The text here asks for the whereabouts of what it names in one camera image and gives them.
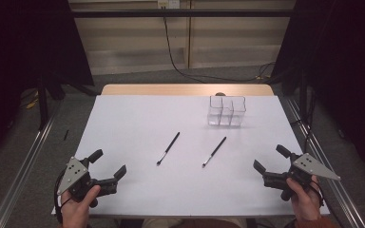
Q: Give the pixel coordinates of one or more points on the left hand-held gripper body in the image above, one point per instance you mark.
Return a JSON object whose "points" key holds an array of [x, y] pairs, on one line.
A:
{"points": [[79, 182]]}

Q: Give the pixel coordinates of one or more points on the black makeup brush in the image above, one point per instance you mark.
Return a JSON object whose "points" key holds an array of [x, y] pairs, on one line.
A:
{"points": [[169, 148]]}

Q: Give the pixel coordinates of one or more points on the white wall outlet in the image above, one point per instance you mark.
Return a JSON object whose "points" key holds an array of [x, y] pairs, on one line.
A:
{"points": [[168, 3]]}

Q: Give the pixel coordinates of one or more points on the metal desk leg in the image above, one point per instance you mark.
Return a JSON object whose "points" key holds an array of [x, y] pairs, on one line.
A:
{"points": [[189, 38]]}

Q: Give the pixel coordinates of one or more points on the small black floor object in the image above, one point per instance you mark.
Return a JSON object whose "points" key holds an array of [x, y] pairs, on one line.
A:
{"points": [[66, 135]]}

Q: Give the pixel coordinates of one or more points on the aluminium floor rail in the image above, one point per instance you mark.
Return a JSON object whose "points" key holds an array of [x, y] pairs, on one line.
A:
{"points": [[336, 186], [25, 164]]}

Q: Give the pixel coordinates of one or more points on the small dark round object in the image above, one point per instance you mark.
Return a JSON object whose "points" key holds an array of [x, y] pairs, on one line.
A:
{"points": [[220, 94]]}

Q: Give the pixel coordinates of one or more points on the black metal stand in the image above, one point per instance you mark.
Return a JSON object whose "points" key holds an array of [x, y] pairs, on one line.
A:
{"points": [[303, 95], [42, 104]]}

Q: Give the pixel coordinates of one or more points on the person's left hand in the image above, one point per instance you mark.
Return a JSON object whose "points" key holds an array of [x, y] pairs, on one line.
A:
{"points": [[77, 209]]}

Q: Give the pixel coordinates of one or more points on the black horizontal bar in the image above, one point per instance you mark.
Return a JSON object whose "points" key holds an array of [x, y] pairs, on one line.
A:
{"points": [[183, 13]]}

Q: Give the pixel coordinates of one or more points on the clear acrylic organizer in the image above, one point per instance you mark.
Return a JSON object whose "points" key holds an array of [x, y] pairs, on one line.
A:
{"points": [[226, 110]]}

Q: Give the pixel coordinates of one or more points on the person's right hand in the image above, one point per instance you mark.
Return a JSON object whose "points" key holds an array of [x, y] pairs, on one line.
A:
{"points": [[305, 199]]}

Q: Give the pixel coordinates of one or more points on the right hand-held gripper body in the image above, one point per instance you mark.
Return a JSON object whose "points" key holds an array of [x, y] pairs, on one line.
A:
{"points": [[301, 175]]}

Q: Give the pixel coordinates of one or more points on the white table mat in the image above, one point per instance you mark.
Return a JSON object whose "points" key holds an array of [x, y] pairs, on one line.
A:
{"points": [[171, 190]]}

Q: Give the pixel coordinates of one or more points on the person's beige trousers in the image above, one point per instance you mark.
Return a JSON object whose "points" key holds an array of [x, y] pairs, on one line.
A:
{"points": [[171, 223]]}

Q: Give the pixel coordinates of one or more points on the black curtain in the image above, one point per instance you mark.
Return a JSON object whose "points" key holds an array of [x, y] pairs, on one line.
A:
{"points": [[345, 63], [19, 47]]}

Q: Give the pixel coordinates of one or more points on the black pen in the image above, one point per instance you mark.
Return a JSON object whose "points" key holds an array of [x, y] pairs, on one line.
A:
{"points": [[215, 151]]}

